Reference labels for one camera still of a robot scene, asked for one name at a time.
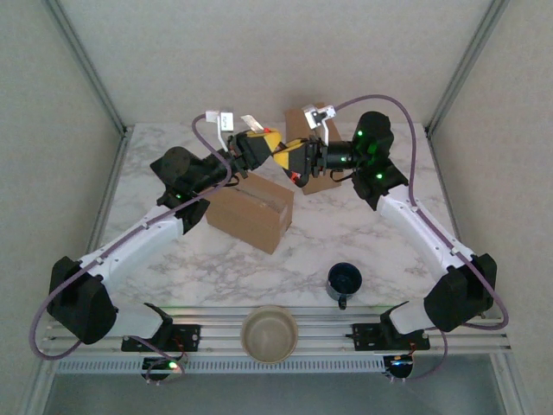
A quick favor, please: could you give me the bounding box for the brown cardboard express box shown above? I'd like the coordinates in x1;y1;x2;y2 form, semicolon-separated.
205;171;296;256
283;102;343;196

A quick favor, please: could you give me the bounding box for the dark blue mug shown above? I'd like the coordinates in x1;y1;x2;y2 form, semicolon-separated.
326;261;364;311

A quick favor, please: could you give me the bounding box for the beige bowl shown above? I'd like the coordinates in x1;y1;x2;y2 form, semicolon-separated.
239;304;300;364

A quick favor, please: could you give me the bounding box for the black base electronics module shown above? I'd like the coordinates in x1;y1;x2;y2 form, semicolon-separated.
382;354;416;384
141;357;185;386

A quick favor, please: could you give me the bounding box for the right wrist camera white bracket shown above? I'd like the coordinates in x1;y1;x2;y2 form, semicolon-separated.
301;103;337;130

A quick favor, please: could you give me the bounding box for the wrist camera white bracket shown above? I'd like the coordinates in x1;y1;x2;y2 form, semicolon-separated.
204;110;237;133
301;103;337;130

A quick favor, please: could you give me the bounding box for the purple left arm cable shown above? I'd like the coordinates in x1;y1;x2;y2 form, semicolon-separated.
28;112;232;386

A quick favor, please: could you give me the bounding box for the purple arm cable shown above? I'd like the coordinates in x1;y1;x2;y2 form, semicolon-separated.
28;112;232;386
332;93;510;381

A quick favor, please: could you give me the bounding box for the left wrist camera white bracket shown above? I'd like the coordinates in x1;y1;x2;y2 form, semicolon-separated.
204;110;237;133

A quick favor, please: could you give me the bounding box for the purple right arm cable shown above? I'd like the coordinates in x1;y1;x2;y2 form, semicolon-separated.
332;93;510;381

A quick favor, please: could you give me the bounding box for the aluminium frame post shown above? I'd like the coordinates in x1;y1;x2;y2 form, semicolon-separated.
424;0;512;136
41;0;130;135

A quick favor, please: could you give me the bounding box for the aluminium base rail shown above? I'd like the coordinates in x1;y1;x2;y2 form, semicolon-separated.
36;304;512;359

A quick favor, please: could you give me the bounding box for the white slotted cable duct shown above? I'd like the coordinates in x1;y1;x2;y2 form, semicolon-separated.
55;356;386;375

